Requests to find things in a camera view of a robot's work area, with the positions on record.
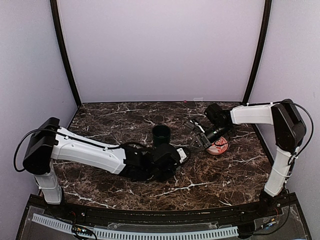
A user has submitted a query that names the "dark green mug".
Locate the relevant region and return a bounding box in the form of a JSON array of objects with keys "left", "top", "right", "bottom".
[{"left": 152, "top": 125, "right": 171, "bottom": 147}]

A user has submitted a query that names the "black frame post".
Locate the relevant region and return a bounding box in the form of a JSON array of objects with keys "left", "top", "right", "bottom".
[
  {"left": 242, "top": 0, "right": 272, "bottom": 104},
  {"left": 49, "top": 0, "right": 82, "bottom": 108}
]

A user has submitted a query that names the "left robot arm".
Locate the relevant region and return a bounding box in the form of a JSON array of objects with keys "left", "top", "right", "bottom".
[{"left": 13, "top": 117, "right": 188, "bottom": 218}]

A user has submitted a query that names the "black front table rail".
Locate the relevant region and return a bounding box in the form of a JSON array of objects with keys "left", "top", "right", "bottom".
[{"left": 65, "top": 202, "right": 259, "bottom": 225}]

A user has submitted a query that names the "left black frame post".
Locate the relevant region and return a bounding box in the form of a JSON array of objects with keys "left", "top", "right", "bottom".
[{"left": 49, "top": 0, "right": 82, "bottom": 108}]

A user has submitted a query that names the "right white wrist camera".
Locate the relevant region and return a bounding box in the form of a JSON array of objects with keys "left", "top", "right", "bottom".
[{"left": 183, "top": 118, "right": 206, "bottom": 133}]

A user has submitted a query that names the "white slotted cable duct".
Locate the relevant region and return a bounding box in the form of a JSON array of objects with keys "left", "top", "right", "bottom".
[{"left": 31, "top": 213, "right": 239, "bottom": 240}]

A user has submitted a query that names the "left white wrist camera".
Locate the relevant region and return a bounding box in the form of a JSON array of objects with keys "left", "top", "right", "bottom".
[{"left": 176, "top": 146, "right": 191, "bottom": 165}]

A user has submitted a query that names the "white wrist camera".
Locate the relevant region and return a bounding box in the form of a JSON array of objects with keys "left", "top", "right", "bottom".
[
  {"left": 176, "top": 146, "right": 191, "bottom": 165},
  {"left": 183, "top": 118, "right": 206, "bottom": 133}
]

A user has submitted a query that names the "right black frame post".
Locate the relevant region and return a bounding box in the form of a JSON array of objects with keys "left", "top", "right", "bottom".
[{"left": 242, "top": 0, "right": 272, "bottom": 104}]

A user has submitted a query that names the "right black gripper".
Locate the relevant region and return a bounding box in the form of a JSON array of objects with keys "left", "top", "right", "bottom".
[{"left": 186, "top": 123, "right": 232, "bottom": 154}]

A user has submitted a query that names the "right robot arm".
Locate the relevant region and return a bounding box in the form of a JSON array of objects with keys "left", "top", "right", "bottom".
[{"left": 186, "top": 99, "right": 315, "bottom": 198}]

